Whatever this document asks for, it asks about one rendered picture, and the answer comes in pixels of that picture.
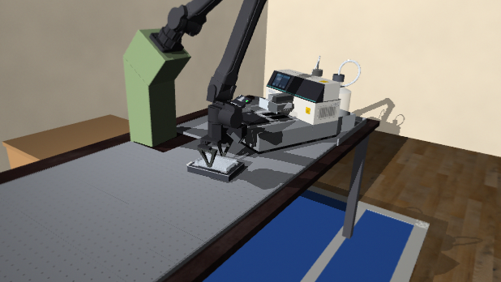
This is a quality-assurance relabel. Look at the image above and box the white plastic bottle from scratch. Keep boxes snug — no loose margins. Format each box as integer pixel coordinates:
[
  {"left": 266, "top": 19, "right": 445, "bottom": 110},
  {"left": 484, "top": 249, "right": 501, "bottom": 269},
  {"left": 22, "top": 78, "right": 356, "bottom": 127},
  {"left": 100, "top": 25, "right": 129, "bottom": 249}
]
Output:
[
  {"left": 311, "top": 69, "right": 323, "bottom": 77},
  {"left": 332, "top": 74, "right": 352, "bottom": 117}
]

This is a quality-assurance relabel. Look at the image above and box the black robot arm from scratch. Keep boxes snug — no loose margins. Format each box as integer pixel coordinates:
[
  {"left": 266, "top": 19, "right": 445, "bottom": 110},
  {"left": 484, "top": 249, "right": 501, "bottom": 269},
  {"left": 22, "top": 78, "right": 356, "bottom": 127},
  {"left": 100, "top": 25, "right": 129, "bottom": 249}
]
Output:
[{"left": 149, "top": 0, "right": 267, "bottom": 143}]

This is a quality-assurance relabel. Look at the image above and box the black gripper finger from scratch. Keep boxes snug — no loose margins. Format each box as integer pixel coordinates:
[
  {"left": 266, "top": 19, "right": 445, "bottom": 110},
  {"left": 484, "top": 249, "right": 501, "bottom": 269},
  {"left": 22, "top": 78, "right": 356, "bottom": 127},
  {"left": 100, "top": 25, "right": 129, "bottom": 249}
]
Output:
[
  {"left": 217, "top": 139, "right": 233, "bottom": 157},
  {"left": 198, "top": 148, "right": 217, "bottom": 168}
]

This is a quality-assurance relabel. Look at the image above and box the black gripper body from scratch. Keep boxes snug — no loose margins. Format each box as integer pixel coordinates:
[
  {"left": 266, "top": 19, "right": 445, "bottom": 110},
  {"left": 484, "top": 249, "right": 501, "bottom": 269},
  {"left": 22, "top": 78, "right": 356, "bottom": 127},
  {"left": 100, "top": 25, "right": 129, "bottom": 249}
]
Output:
[{"left": 198, "top": 121, "right": 232, "bottom": 150}]

